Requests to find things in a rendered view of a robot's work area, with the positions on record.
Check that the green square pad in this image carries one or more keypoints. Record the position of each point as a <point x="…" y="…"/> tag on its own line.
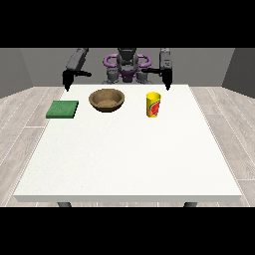
<point x="62" y="109"/>

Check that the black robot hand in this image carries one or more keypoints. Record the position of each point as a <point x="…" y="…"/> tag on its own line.
<point x="68" y="77"/>
<point x="165" y="75"/>

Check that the brown wooden bowl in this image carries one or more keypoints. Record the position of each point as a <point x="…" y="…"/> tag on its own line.
<point x="106" y="99"/>

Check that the yellow cup melon print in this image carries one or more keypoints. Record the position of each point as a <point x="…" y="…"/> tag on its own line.
<point x="153" y="104"/>

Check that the grey robot trunk purple rings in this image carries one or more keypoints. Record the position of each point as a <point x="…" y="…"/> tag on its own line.
<point x="126" y="68"/>

